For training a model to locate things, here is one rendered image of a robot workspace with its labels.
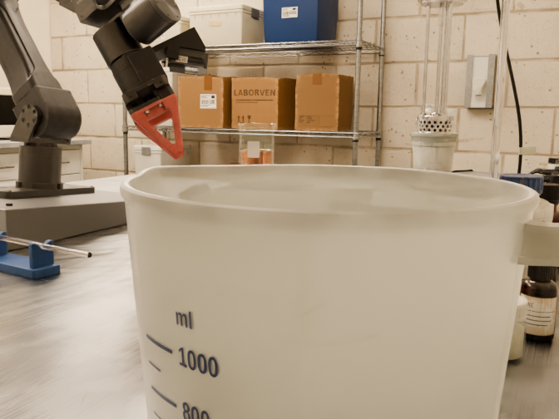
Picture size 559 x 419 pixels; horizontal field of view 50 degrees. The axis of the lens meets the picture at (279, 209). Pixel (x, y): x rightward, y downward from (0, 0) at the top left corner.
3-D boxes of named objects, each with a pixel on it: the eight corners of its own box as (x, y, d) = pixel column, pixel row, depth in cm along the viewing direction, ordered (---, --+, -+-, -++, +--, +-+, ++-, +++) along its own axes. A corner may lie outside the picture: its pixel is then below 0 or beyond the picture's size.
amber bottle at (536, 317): (516, 328, 50) (523, 244, 48) (553, 333, 49) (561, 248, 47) (516, 339, 47) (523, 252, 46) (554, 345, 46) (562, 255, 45)
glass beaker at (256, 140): (280, 177, 84) (281, 119, 83) (243, 178, 83) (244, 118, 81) (267, 173, 90) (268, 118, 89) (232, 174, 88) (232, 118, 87)
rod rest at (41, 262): (-24, 266, 66) (-26, 234, 66) (4, 260, 69) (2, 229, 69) (34, 280, 61) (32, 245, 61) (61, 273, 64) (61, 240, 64)
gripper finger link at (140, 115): (200, 148, 89) (170, 93, 90) (200, 139, 82) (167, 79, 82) (160, 170, 88) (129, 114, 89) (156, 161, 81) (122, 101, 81)
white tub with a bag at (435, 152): (418, 170, 194) (421, 103, 191) (462, 173, 187) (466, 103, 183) (401, 174, 182) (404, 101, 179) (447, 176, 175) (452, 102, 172)
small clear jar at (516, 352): (492, 367, 42) (497, 308, 41) (458, 347, 45) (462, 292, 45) (536, 361, 43) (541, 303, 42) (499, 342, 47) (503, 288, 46)
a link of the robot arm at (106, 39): (161, 51, 87) (139, 10, 87) (138, 50, 82) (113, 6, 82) (129, 77, 90) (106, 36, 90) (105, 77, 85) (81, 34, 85)
